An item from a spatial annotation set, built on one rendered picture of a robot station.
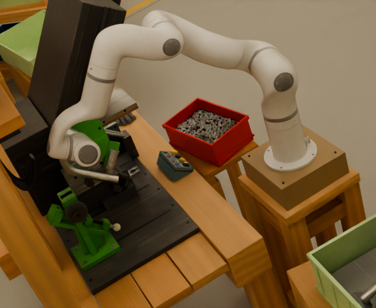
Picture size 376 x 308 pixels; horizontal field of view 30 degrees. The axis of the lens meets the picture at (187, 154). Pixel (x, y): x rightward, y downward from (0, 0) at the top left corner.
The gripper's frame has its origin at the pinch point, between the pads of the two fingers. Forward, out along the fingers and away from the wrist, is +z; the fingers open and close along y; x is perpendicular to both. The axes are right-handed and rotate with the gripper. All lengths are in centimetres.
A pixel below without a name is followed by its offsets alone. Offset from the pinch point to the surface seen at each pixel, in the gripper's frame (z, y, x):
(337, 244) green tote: -71, -71, -1
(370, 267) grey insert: -74, -82, 2
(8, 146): 12.1, 16.5, 11.8
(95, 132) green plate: 6.6, -10.5, -3.3
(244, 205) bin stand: 49, -103, 13
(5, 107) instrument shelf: -27.5, 27.7, -5.7
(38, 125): 15.4, 8.0, 1.5
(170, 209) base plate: -13.1, -40.8, 13.0
